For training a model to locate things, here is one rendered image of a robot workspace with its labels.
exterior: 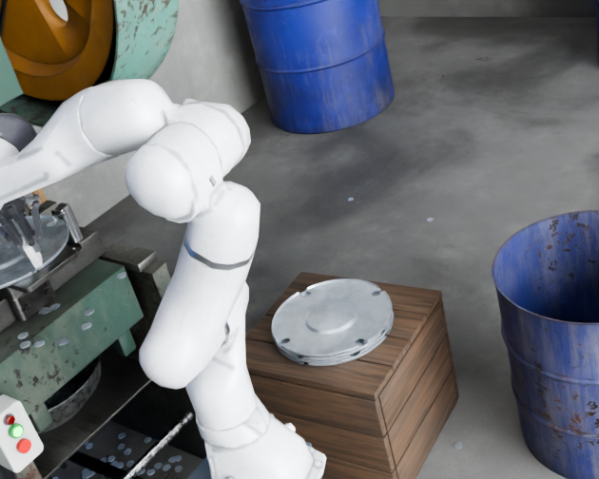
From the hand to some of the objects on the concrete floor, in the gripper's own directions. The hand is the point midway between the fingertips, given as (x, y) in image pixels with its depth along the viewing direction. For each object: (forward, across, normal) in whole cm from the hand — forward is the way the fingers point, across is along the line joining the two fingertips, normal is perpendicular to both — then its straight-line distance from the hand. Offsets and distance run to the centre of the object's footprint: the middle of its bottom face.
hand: (32, 251), depth 175 cm
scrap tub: (+73, +111, -37) cm, 138 cm away
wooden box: (+81, +56, -16) cm, 99 cm away
